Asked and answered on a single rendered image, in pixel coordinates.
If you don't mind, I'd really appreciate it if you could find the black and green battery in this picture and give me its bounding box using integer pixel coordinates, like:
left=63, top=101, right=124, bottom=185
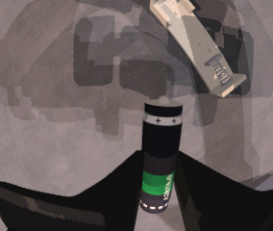
left=140, top=96, right=183, bottom=215

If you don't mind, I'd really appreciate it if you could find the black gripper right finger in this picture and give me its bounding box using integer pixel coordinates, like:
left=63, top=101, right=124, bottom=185
left=174, top=150, right=273, bottom=231

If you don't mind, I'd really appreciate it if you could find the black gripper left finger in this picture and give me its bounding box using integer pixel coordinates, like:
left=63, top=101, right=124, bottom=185
left=0, top=150, right=144, bottom=231

